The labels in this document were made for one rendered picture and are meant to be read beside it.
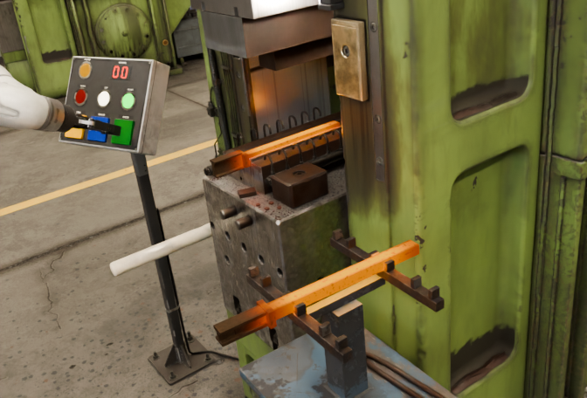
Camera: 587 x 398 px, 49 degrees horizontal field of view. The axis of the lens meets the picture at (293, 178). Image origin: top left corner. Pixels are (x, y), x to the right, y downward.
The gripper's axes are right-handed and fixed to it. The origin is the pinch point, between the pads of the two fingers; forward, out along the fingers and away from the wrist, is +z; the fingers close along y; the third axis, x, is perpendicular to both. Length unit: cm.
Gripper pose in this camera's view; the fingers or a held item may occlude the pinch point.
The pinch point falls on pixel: (110, 129)
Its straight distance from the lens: 194.3
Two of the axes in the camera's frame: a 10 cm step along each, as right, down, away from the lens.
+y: 8.7, 1.2, -4.8
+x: 1.6, -9.9, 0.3
